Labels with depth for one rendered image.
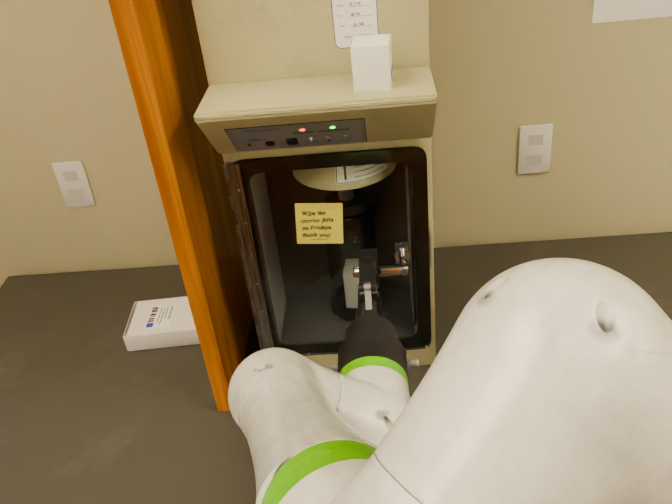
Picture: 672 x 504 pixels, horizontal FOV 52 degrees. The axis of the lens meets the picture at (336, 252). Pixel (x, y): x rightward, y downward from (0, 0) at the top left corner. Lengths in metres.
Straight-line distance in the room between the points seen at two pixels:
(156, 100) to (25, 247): 0.94
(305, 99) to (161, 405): 0.66
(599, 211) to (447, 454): 1.38
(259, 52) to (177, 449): 0.67
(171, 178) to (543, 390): 0.75
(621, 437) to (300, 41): 0.76
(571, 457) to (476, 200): 1.29
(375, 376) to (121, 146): 0.95
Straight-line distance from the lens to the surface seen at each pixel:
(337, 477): 0.44
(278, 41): 1.01
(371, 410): 0.80
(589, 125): 1.59
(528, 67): 1.51
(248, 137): 0.99
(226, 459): 1.21
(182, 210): 1.04
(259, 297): 1.20
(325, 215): 1.10
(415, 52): 1.01
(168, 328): 1.44
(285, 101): 0.93
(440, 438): 0.36
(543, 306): 0.36
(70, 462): 1.31
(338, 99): 0.92
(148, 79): 0.96
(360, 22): 0.99
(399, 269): 1.10
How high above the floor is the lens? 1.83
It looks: 33 degrees down
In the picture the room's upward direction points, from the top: 7 degrees counter-clockwise
